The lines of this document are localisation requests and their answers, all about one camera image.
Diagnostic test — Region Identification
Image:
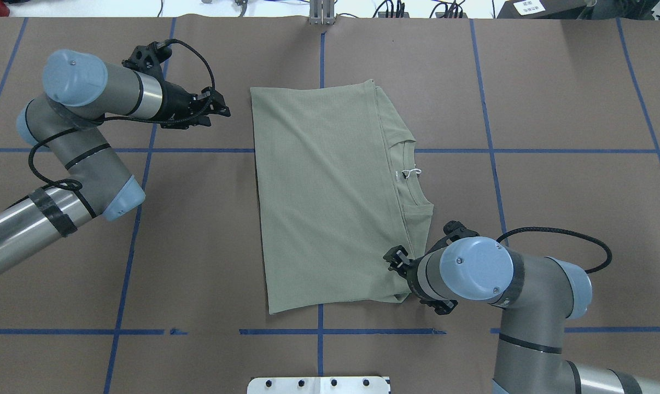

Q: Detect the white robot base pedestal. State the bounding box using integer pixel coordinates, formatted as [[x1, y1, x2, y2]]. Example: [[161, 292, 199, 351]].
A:
[[247, 376, 392, 393]]

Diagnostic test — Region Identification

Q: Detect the aluminium frame post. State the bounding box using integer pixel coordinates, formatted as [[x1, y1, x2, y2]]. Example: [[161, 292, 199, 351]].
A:
[[308, 0, 336, 26]]

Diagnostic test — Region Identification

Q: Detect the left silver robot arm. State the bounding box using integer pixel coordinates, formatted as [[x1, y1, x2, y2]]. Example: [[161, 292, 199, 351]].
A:
[[0, 38, 231, 274]]

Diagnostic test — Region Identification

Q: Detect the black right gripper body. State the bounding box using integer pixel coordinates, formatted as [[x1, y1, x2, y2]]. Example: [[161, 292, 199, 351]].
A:
[[384, 221, 480, 316]]

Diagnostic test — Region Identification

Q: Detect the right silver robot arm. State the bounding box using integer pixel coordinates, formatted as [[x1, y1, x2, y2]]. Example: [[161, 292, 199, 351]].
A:
[[384, 221, 660, 393]]

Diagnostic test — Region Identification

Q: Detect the olive green long-sleeve shirt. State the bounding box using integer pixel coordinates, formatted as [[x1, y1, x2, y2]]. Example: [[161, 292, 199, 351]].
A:
[[250, 79, 433, 314]]

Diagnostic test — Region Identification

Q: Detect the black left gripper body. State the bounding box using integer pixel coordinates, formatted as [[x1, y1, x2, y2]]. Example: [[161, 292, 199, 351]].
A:
[[122, 43, 231, 130]]

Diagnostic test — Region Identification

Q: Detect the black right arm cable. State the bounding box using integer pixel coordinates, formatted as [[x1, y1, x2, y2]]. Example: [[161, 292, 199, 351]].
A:
[[495, 227, 613, 274]]

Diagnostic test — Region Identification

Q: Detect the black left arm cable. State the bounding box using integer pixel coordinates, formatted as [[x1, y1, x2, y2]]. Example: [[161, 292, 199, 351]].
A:
[[28, 39, 217, 191]]

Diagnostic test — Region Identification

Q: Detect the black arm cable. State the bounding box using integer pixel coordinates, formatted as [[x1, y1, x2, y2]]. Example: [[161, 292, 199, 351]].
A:
[[495, 227, 613, 274], [28, 39, 217, 191]]

